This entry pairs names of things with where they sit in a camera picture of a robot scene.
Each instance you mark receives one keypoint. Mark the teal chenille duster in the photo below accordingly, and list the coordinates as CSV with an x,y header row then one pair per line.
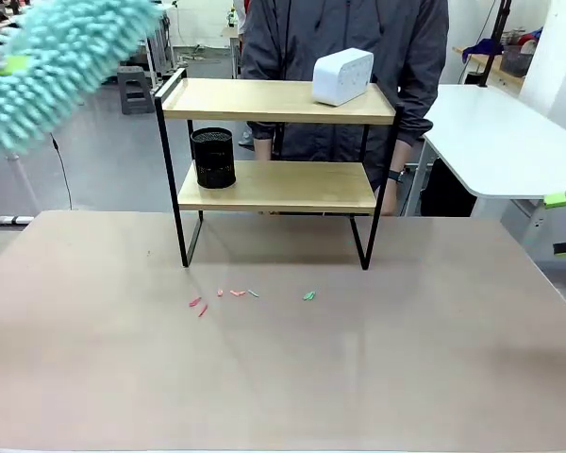
x,y
66,61

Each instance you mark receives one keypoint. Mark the white rounded box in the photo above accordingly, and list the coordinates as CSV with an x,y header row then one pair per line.
x,y
339,78

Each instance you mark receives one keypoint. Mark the green paper scrap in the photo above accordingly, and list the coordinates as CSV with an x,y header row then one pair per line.
x,y
253,293
310,296

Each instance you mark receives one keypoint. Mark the person's left forearm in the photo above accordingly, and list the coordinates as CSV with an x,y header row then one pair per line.
x,y
405,146

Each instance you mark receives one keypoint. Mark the person's right forearm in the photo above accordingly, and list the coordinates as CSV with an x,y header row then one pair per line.
x,y
264,131

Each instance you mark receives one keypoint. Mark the black-framed two-tier wooden shelf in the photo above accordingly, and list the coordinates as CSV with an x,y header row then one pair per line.
x,y
278,108

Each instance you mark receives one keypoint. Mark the person's left hand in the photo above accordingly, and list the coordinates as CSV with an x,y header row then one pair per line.
x,y
389,200

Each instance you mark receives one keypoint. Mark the person's right hand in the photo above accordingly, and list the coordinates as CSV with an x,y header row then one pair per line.
x,y
263,150

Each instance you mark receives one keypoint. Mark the white work table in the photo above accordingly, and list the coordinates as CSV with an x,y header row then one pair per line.
x,y
500,141

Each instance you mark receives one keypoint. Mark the black bag under table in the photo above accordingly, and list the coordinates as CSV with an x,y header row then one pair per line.
x,y
448,189

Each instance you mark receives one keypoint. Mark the white side table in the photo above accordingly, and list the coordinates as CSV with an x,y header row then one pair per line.
x,y
23,184

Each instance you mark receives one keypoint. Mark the grey plastic step stool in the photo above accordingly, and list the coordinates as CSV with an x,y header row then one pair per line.
x,y
134,92

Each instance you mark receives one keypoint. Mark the dark mesh basket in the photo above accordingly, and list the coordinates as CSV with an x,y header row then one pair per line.
x,y
516,61

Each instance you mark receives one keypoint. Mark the white-framed background desk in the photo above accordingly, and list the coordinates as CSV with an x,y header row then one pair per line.
x,y
162,42

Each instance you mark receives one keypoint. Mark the white power strip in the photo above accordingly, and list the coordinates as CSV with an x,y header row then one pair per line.
x,y
14,219

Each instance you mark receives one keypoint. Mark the wooden background table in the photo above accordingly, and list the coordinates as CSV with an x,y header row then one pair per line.
x,y
476,61

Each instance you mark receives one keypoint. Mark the black wristwatch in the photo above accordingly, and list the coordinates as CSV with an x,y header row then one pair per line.
x,y
396,175

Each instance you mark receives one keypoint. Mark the black stand pole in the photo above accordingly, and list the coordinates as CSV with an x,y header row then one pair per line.
x,y
495,42

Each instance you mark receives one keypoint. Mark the blue cloth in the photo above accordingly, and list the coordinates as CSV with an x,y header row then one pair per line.
x,y
483,47

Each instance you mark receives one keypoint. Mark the black mesh pen holder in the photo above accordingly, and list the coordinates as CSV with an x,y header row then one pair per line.
x,y
213,160

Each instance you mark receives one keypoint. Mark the person's dark grey jacket torso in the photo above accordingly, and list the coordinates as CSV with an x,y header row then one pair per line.
x,y
335,28

